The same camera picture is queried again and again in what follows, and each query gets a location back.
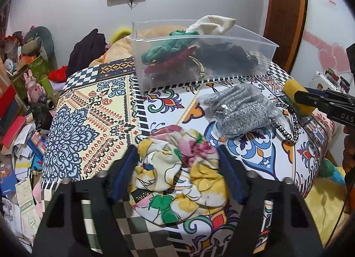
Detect yellow green sponge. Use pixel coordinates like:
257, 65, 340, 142
282, 79, 315, 116

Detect black white braided cord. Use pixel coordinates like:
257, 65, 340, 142
272, 101, 302, 145

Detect grey knitted gloves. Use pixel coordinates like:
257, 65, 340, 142
197, 83, 286, 138

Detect floral fabric scrunchie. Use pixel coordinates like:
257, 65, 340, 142
128, 125, 228, 226

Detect white fabric pouch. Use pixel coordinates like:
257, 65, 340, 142
186, 15, 236, 35

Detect green knitted glove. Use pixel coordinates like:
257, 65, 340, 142
141, 30, 199, 65

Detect person's right hand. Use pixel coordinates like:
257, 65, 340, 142
342, 126, 355, 173

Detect colourful pencil case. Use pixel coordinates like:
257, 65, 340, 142
26, 131, 47, 161

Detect brown wooden door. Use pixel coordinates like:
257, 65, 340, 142
264, 0, 308, 73

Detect black plastic bag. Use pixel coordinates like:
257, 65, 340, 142
30, 102, 53, 134

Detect black knitted item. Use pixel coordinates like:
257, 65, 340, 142
195, 43, 259, 75

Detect green cylinder bottle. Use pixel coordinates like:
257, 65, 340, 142
40, 74, 55, 98

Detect pink rabbit figurine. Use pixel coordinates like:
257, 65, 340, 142
24, 69, 46, 103

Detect red box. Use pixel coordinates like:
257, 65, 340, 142
0, 85, 16, 118

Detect red cloth on floor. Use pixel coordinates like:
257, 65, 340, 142
47, 66, 67, 83

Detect red knitted item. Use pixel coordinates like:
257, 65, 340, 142
144, 46, 197, 74

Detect green cardboard box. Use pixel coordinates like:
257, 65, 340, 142
11, 56, 52, 94

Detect clear plastic storage box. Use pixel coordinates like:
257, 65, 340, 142
131, 19, 278, 93

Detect dark purple clothing pile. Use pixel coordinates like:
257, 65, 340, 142
66, 28, 107, 78

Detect yellow fleece blanket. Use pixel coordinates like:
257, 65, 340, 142
89, 25, 187, 67

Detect grey green plush toy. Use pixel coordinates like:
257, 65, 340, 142
22, 26, 54, 62

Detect yellow curved plush pillow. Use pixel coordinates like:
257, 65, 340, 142
109, 27, 132, 45

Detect pink heart wall sticker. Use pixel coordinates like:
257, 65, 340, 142
303, 31, 351, 73

